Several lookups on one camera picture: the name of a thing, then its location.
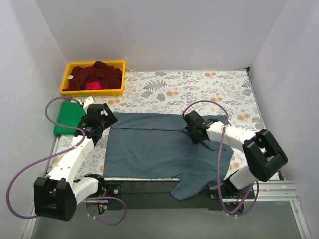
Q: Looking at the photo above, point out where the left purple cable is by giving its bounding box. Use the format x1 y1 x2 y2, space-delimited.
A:
6 97 127 226

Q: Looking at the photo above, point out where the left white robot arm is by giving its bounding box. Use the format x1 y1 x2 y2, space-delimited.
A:
33 102 117 221

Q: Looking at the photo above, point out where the pink t shirt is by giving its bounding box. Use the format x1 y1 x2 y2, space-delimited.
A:
86 81 102 90

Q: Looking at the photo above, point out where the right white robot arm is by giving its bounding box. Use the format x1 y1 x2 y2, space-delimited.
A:
183 111 288 198

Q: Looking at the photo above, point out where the dark red t shirt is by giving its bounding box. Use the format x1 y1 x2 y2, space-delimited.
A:
66 61 122 91

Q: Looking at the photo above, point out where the floral table mat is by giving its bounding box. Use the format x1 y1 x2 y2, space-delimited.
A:
49 70 282 182

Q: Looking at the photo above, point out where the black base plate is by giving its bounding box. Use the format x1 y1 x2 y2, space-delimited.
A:
84 181 255 211

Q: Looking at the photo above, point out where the blue-grey t shirt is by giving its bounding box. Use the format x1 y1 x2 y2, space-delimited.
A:
103 113 233 201

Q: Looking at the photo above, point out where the folded green t shirt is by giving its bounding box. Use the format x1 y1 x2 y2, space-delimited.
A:
53 102 86 136

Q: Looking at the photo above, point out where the yellow plastic bin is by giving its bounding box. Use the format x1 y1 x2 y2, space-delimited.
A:
60 60 126 97

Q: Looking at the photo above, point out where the aluminium frame rail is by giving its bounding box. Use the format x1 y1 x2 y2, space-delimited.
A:
219 181 299 202

